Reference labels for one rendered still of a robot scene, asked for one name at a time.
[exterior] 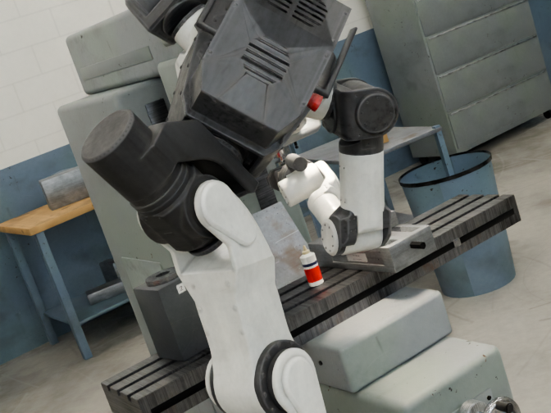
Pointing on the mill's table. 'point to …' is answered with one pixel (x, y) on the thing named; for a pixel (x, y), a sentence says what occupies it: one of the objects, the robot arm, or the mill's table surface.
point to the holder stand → (170, 316)
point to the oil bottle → (311, 268)
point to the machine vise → (389, 255)
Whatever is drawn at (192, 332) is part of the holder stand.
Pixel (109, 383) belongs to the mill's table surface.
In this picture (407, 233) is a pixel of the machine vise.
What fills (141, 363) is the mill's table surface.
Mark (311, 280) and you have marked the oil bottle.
